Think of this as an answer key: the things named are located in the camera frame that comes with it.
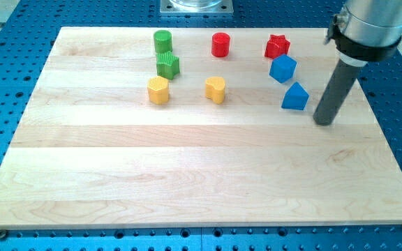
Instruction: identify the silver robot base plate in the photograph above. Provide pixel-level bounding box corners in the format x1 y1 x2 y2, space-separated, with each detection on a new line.
160 0 234 15

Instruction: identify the green cylinder block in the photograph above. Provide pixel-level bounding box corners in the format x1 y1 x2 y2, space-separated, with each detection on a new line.
153 30 172 54

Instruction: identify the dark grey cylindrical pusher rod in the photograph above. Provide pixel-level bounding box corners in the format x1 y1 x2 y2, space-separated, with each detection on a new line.
313 59 362 126

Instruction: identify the green star block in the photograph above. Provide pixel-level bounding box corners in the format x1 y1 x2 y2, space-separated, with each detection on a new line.
156 51 180 80

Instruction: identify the yellow heart block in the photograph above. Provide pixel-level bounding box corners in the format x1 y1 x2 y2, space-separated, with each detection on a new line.
204 77 225 105

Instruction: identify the light wooden board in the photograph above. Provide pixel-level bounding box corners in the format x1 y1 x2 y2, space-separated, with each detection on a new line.
0 26 402 229

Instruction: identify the blue cube block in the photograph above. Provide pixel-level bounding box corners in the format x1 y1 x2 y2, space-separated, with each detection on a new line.
269 54 297 83

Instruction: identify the yellow pentagon block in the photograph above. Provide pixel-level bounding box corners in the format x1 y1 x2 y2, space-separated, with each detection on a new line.
147 76 169 105

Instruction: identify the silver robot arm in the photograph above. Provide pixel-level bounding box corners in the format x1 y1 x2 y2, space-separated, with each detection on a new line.
313 0 402 126

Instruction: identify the red cylinder block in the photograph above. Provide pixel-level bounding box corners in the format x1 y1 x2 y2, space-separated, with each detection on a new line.
211 32 230 57

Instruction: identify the blue triangular prism block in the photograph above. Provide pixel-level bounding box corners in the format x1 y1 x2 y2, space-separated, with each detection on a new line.
281 82 309 110

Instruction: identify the red star block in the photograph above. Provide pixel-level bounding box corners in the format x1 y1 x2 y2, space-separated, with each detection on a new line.
264 34 290 59

